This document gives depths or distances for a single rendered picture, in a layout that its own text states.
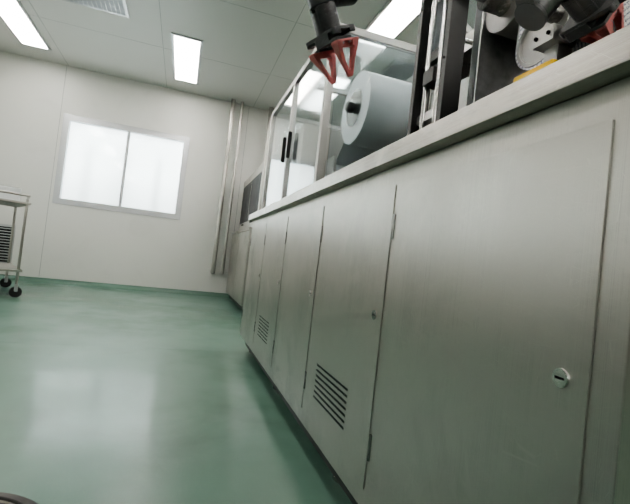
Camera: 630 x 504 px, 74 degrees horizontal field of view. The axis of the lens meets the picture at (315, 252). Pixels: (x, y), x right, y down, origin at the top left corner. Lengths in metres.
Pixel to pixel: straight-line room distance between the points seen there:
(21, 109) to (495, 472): 6.45
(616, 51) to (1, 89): 6.58
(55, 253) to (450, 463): 5.90
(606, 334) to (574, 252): 0.10
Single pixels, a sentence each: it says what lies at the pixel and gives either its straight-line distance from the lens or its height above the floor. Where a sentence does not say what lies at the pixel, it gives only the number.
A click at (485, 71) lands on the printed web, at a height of 1.19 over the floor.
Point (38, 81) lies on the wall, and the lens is 6.70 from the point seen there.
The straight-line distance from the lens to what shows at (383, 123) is 1.87.
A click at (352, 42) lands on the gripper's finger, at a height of 1.10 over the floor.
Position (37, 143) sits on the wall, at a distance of 6.50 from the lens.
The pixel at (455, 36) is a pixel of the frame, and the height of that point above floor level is 1.22.
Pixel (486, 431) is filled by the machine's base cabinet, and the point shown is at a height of 0.41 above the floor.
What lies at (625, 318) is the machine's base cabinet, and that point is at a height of 0.60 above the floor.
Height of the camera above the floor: 0.62
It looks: 2 degrees up
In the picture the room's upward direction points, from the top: 6 degrees clockwise
